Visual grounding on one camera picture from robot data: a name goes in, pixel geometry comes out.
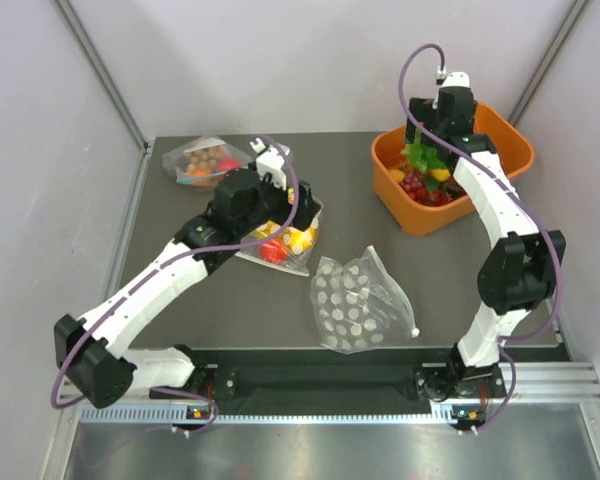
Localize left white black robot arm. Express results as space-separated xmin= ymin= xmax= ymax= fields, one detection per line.
xmin=50 ymin=166 xmax=320 ymax=410

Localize fake green lettuce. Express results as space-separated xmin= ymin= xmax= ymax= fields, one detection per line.
xmin=402 ymin=130 xmax=447 ymax=174

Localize polka dot bag with vegetables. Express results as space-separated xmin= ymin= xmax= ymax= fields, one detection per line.
xmin=310 ymin=246 xmax=420 ymax=355

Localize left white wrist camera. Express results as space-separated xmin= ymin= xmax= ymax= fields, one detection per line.
xmin=249 ymin=137 xmax=287 ymax=190

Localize orange plastic bin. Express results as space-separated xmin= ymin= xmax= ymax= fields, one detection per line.
xmin=371 ymin=103 xmax=535 ymax=237

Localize fake red strawberries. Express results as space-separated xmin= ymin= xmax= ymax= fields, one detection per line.
xmin=408 ymin=186 xmax=465 ymax=207

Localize grey slotted cable duct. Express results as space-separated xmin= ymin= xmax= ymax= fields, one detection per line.
xmin=79 ymin=403 xmax=461 ymax=426

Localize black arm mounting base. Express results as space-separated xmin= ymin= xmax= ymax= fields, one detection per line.
xmin=172 ymin=348 xmax=504 ymax=415

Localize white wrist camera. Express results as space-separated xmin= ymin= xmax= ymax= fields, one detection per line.
xmin=433 ymin=70 xmax=472 ymax=109
xmin=249 ymin=137 xmax=287 ymax=190

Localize small orange fake fruit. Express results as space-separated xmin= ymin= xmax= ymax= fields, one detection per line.
xmin=388 ymin=169 xmax=406 ymax=184

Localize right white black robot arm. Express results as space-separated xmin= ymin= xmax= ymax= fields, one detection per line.
xmin=401 ymin=85 xmax=566 ymax=398

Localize fake purple grapes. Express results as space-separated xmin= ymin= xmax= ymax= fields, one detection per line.
xmin=399 ymin=170 xmax=428 ymax=201

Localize yellow fake lemon lower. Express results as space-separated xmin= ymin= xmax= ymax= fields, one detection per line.
xmin=429 ymin=169 xmax=451 ymax=182

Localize polka dot bag with fruit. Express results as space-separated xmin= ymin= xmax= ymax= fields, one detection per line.
xmin=235 ymin=197 xmax=323 ymax=277

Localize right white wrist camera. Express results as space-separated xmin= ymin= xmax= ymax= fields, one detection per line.
xmin=433 ymin=70 xmax=472 ymax=109

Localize clear bag with nuts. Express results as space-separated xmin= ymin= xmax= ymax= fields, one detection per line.
xmin=162 ymin=136 xmax=252 ymax=189

